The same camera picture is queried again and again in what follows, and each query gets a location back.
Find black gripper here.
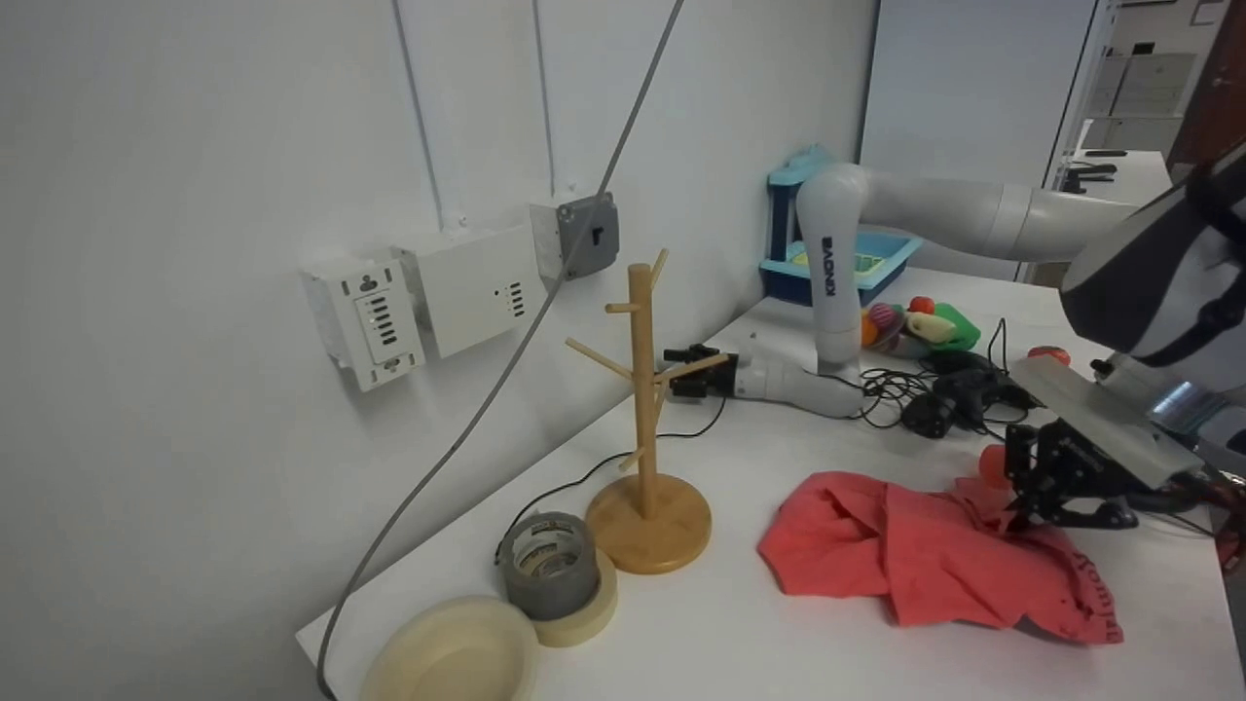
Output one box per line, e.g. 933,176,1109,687
1004,422,1150,535

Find red printed shirt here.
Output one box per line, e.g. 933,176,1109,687
755,445,1129,652

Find orange toy piece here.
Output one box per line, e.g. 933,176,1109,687
974,441,1021,494

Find small red toy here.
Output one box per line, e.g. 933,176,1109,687
1024,340,1078,375

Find green toy vegetable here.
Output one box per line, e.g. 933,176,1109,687
903,296,985,359

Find red toy fruit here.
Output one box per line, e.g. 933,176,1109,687
859,298,906,353

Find white background desk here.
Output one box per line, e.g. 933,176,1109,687
1047,115,1182,210

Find wooden mug tree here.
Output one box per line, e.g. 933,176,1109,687
560,247,716,580

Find cream tape roll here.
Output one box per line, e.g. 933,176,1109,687
529,555,621,652

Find grey tape roll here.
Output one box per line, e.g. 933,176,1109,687
490,507,602,623

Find cream shallow bowl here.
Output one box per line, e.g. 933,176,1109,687
357,591,541,701

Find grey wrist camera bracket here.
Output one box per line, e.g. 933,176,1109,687
1008,353,1207,494

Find white articulated camera mount arm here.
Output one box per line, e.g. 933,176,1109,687
728,160,1133,422

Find black mount base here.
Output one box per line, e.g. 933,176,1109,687
662,340,738,400

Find thin black table cable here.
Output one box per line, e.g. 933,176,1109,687
519,385,733,527

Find grey wall junction box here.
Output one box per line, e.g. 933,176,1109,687
525,191,621,279

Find grey wall cable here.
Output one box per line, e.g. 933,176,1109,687
312,0,689,701

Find white wall box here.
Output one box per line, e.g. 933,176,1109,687
396,222,549,362

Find white wall conduit pipe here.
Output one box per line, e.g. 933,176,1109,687
385,0,446,239
525,0,563,210

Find white slotted wall socket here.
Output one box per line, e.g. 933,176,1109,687
294,249,423,392

